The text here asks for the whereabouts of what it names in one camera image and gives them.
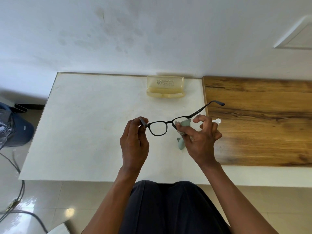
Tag person's left hand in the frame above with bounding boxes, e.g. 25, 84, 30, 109
119, 117, 150, 170

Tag person's right hand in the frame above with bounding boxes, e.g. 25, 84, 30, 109
176, 115, 223, 167

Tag light green cleaning cloth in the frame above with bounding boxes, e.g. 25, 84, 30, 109
175, 120, 195, 151

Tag black framed eyeglasses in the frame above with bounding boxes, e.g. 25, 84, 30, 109
139, 100, 225, 137

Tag person's left forearm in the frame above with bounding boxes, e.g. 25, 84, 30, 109
82, 165, 145, 234

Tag person's right forearm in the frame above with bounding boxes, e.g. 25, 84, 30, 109
199, 162, 280, 234

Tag brown wooden board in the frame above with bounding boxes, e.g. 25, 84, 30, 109
202, 76, 312, 167

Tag translucent yellow glasses case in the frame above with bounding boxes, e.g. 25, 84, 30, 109
146, 75, 185, 99

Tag person's black trousers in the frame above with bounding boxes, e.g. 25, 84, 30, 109
119, 180, 231, 234

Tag white flat object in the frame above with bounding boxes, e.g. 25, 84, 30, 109
47, 223, 71, 234

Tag blue bin with plastic bag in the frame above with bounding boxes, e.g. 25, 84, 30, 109
0, 102, 35, 150

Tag white wall panel frame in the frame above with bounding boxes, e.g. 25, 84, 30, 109
273, 14, 312, 50

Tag grey floor cable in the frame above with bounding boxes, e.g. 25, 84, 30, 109
0, 150, 26, 215

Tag black floor cable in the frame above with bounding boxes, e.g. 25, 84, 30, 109
0, 209, 49, 234

